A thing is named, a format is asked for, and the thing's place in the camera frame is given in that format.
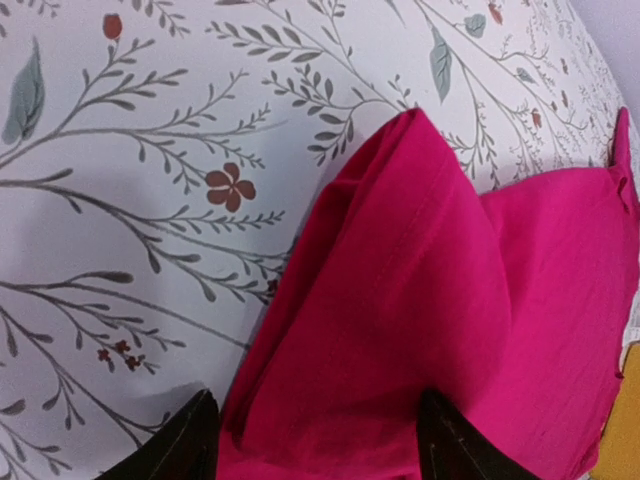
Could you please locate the yellow plastic basket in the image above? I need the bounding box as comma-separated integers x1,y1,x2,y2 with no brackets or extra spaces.
590,343,640,480

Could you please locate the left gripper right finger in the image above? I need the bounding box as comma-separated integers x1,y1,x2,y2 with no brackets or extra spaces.
417,389,537,480

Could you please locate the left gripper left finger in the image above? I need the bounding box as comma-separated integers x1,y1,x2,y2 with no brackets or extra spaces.
97,389,220,480

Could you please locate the floral patterned table mat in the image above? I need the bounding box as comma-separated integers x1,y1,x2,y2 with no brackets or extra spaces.
1,1,624,479

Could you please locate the red polo shirt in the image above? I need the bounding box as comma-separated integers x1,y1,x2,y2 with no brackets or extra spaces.
217,109,639,479

